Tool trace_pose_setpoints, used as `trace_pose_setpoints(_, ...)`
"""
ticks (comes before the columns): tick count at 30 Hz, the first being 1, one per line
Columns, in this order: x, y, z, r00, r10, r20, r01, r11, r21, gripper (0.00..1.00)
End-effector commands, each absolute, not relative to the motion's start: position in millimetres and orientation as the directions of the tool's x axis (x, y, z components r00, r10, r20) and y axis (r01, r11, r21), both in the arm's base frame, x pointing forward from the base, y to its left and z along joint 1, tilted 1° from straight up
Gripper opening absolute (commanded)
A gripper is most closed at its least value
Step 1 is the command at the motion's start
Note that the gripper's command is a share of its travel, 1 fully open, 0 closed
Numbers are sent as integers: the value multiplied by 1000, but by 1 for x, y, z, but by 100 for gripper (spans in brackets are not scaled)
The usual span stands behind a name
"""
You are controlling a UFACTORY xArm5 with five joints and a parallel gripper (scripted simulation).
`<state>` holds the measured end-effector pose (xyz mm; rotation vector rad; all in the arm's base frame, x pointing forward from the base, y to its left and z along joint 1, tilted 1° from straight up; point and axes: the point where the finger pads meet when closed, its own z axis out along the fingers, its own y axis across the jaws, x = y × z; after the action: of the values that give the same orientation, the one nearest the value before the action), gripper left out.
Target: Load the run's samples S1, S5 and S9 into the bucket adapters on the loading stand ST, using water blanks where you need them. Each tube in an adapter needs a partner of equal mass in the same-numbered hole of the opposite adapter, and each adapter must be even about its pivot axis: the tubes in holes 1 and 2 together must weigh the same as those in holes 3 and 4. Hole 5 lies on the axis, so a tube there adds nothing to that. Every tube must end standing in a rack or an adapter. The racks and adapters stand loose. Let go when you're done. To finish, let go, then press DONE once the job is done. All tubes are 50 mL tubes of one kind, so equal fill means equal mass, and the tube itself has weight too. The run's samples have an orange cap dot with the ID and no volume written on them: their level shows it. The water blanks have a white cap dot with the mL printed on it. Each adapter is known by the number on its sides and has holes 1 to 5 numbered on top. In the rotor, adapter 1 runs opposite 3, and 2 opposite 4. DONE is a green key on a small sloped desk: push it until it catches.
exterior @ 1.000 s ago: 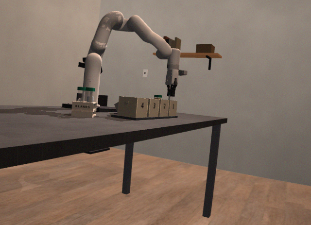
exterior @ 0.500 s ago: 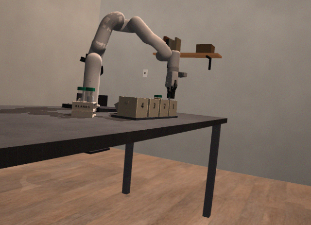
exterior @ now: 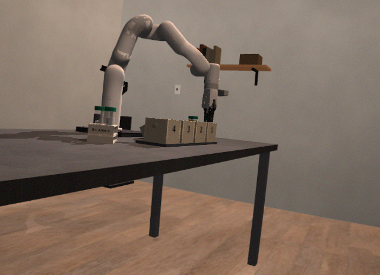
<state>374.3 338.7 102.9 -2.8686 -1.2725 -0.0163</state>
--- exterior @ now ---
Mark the peach tube rack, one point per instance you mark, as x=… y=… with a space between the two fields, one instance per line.
x=102 y=133

